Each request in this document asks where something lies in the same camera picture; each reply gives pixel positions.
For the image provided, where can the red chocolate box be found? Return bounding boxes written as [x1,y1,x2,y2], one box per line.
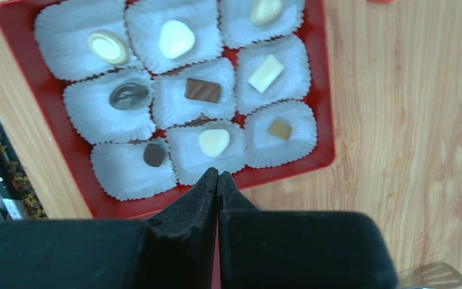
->
[0,1,335,218]

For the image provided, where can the white oval chocolate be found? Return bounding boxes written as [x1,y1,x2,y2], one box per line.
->
[87,30,130,66]

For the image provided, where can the white teardrop chocolate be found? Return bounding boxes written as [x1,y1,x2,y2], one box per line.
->
[159,20,196,59]
[198,129,230,158]

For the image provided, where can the small orange block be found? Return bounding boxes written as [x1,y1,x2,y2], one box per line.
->
[368,0,394,3]

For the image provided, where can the beige square chocolate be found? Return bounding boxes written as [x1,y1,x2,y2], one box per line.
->
[248,54,285,93]

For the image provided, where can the caramel cup chocolate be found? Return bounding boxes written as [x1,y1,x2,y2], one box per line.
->
[267,119,292,141]

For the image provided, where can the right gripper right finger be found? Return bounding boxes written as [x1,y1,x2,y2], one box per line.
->
[216,171,399,289]

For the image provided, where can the dark round chocolate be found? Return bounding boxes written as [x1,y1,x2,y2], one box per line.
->
[143,143,167,167]

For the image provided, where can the metal tongs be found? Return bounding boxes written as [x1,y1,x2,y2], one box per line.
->
[399,262,462,288]

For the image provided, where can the white heart chocolate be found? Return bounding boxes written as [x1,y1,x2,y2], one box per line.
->
[249,0,283,26]

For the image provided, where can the brown square chocolate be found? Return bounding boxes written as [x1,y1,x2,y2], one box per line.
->
[184,78,221,103]

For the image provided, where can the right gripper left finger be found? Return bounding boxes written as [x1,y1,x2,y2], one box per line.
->
[0,168,218,288]

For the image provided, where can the dark oval chocolate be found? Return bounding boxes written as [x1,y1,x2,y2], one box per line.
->
[108,82,149,110]

